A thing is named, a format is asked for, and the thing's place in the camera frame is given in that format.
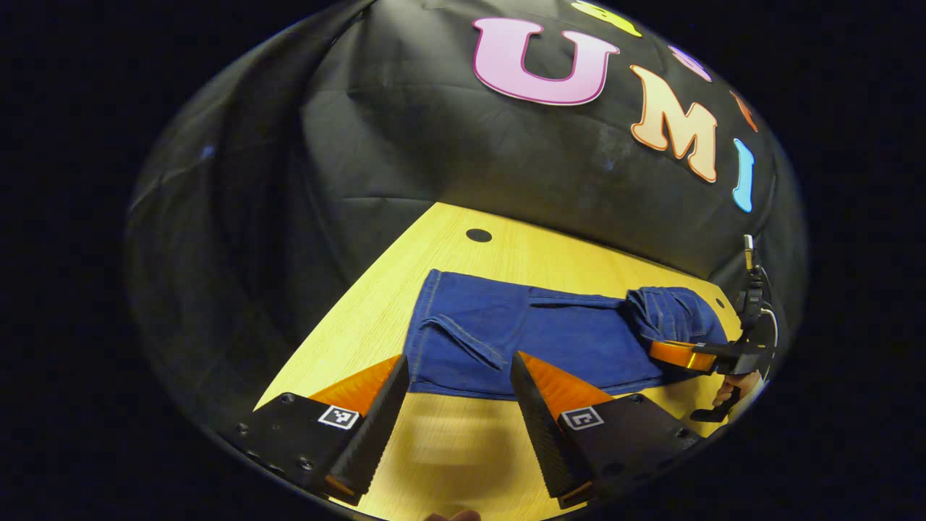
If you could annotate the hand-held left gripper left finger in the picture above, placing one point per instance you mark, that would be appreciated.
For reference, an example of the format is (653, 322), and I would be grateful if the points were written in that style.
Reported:
(380, 427)

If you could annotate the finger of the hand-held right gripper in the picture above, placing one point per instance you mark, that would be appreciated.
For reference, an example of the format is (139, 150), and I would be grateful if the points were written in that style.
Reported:
(676, 354)

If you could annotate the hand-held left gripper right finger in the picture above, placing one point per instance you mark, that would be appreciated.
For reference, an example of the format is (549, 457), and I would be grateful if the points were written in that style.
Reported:
(542, 434)

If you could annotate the blue denim jeans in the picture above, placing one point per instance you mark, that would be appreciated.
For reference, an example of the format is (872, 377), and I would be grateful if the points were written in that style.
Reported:
(564, 340)

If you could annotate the black backdrop cloth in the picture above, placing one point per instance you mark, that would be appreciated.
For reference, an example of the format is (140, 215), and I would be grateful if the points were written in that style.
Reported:
(405, 145)

